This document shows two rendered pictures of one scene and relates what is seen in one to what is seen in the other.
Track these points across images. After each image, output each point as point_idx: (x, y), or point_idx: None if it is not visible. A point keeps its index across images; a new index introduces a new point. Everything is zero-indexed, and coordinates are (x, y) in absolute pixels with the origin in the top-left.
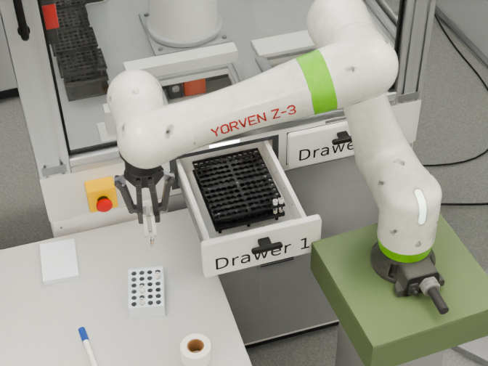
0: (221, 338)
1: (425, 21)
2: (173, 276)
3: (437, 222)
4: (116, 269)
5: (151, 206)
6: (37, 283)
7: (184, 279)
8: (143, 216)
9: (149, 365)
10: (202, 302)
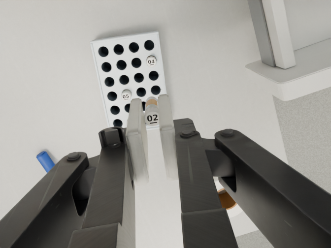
0: None
1: None
2: (174, 30)
3: None
4: (64, 16)
5: (165, 135)
6: None
7: (194, 37)
8: (137, 185)
9: (156, 201)
10: (229, 89)
